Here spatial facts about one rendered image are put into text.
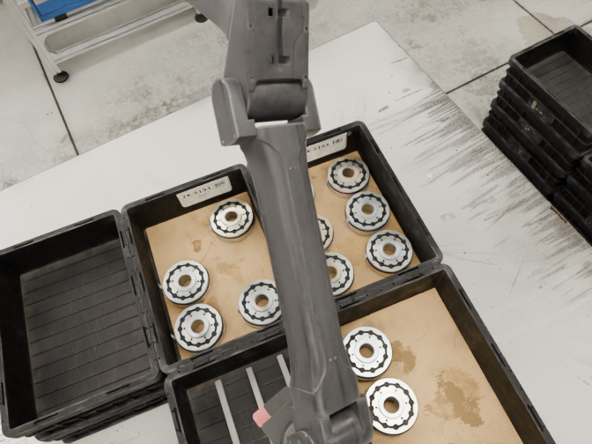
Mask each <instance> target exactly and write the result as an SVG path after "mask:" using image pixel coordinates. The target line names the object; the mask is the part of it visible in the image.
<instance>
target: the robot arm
mask: <svg viewBox="0 0 592 444"><path fill-rule="evenodd" d="M185 1H186V2H188V3H189V4H190V5H192V6H193V7H194V8H195V9H197V10H198V11H199V12H201V13H202V14H203V15H204V16H205V17H206V18H207V19H209V20H210V21H211V22H212V23H213V24H215V25H216V26H217V27H218V28H219V29H220V30H221V31H222V32H223V33H224V34H225V35H226V38H227V40H228V45H227V51H226V62H225V68H224V75H223V77H222V78H216V79H215V80H214V82H213V84H212V87H211V103H212V106H213V111H214V115H215V120H216V124H217V128H218V136H219V141H220V144H221V146H234V145H239V146H240V150H241V151H242V152H243V154H244V156H245V159H246V161H247V163H248V167H249V170H250V173H251V175H252V178H253V182H254V185H255V192H256V196H257V200H258V204H259V209H260V213H261V218H262V222H263V230H264V234H265V239H266V242H267V247H268V251H269V256H270V264H271V268H272V272H273V277H274V281H275V286H276V289H277V297H278V302H279V306H280V310H281V315H282V319H283V324H284V328H285V335H286V340H287V345H288V351H289V358H290V369H291V379H290V388H289V387H287V386H286V387H284V388H282V389H281V390H280V391H279V392H278V393H277V394H275V395H274V396H273V397H272V398H271V399H270V400H269V401H268V402H267V403H266V404H265V405H264V406H262V407H261V408H260V409H259V410H258V411H256V412H255V413H254V415H253V419H254V421H255V422H256V423H257V424H258V426H259V427H262V429H263V431H264V432H265V433H266V435H267V436H268V437H269V439H270V441H271V442H272V443H273V444H368V443H370V442H371V440H372V438H373V436H374V429H373V424H374V418H373V415H372V412H371V411H370V410H369V406H368V401H367V397H366V395H363V394H360V393H359V385H358V380H357V375H356V373H355V372H354V371H353V369H352V365H351V363H350V360H349V358H348V356H347V353H346V350H345V347H344V341H343V338H342V334H341V329H340V325H339V320H338V316H337V308H336V303H335V300H334V295H333V291H332V286H331V282H330V277H329V269H328V264H327V260H326V255H325V252H324V247H323V243H322V235H321V230H320V226H319V221H318V217H317V212H316V208H315V200H314V196H313V191H312V187H311V182H310V178H309V172H308V166H307V137H312V136H314V135H315V134H317V133H318V132H319V131H320V130H321V129H322V126H321V123H320V118H319V114H318V109H317V105H316V100H315V92H314V88H313V85H312V83H311V81H310V79H309V78H308V48H309V2H308V0H185ZM269 56H272V64H269ZM278 121H287V123H283V124H273V125H264V126H260V127H255V123H258V122H278Z"/></svg>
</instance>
